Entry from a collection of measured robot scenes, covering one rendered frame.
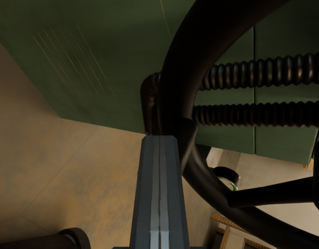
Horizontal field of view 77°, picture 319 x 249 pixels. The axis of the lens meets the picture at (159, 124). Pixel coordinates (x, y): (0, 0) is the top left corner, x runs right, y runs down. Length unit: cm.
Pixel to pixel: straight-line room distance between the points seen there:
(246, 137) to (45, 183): 75
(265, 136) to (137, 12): 30
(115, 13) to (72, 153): 68
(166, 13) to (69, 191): 84
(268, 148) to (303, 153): 5
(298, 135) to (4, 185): 84
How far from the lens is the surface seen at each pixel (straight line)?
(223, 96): 36
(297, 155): 43
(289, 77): 18
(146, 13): 35
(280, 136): 40
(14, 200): 90
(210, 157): 48
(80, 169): 99
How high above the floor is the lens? 76
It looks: 33 degrees down
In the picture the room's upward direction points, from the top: 98 degrees clockwise
